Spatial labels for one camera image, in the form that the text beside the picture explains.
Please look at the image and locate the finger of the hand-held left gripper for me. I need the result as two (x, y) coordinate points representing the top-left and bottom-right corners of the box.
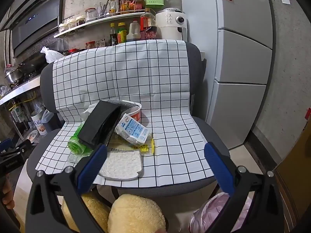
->
(0, 138), (14, 154)
(0, 139), (32, 159)

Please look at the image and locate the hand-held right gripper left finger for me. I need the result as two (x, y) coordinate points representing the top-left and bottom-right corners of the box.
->
(25, 144), (108, 233)

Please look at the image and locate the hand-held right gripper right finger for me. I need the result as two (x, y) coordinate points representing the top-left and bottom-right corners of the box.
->
(204, 142), (285, 233)

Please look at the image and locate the green plastic bottle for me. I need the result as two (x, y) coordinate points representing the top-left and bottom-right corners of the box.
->
(67, 121), (94, 157)

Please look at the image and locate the white grey-edged dish cloth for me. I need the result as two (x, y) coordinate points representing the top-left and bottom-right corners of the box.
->
(98, 149), (144, 181)

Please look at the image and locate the black pouch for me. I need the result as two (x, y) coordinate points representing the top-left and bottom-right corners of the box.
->
(80, 99), (123, 150)

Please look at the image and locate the trash bin with pink bag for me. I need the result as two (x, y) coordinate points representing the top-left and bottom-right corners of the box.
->
(189, 191), (253, 233)

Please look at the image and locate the white blue milk carton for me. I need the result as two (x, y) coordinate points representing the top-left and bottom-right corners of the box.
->
(115, 113), (149, 147)

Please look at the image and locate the white paper bag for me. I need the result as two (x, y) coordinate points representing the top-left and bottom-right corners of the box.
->
(80, 103), (98, 122)

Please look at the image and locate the yellow packet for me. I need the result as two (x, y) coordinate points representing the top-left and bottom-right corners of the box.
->
(132, 138), (156, 155)

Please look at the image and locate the orange white paper bowl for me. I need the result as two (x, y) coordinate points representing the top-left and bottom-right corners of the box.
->
(121, 100), (142, 124)

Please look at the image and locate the person's left hand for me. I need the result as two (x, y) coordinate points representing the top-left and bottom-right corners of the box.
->
(1, 178), (15, 206)

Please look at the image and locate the white printed bucket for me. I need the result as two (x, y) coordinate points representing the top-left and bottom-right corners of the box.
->
(30, 110), (48, 136)

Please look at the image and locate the white gas meter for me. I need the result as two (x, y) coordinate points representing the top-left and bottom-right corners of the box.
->
(11, 107), (25, 123)

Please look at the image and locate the grey office chair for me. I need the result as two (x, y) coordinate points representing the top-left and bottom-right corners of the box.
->
(26, 42), (231, 197)

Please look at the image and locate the grey plastic jug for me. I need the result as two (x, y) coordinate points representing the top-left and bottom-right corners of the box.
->
(44, 109), (57, 131)

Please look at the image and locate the steel pot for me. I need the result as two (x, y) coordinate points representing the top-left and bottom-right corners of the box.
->
(4, 69), (22, 84)

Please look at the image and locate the brown wooden door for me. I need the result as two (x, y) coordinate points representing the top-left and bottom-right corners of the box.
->
(273, 124), (311, 224)

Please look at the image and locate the black wok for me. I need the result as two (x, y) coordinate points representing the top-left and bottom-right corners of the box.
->
(18, 58), (49, 74)

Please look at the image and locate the white plastic bag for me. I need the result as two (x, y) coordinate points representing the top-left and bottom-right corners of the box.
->
(40, 46), (65, 63)

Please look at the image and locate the white black checked cloth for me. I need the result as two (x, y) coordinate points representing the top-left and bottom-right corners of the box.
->
(35, 39), (214, 187)

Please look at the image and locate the grey refrigerator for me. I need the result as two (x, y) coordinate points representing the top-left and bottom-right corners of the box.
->
(181, 0), (274, 151)

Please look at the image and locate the black range hood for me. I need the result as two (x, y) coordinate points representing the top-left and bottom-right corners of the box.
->
(0, 0), (65, 59)

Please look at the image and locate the dark yellow-capped bottle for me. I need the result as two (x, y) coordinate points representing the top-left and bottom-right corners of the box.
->
(109, 23), (118, 46)

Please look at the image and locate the green yellow-capped bottle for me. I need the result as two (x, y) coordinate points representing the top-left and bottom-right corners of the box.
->
(118, 22), (128, 43)

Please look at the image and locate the translucent plastic jug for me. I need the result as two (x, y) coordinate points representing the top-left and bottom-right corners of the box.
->
(126, 20), (141, 42)

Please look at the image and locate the large red-label soy sauce bottle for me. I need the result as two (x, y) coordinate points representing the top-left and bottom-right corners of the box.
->
(140, 8), (158, 40)

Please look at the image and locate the red-lidded glass jar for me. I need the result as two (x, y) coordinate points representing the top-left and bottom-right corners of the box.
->
(85, 8), (97, 21)

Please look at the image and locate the white air fryer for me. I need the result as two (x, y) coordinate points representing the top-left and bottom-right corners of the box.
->
(155, 8), (188, 41)

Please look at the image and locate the glass cup with utensils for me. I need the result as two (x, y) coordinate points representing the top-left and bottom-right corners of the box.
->
(96, 0), (110, 17)

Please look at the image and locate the green utensil holder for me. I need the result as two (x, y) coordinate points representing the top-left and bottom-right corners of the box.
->
(145, 0), (164, 9)

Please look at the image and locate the white wall shelf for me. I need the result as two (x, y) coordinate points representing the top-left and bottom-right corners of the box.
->
(54, 11), (156, 38)

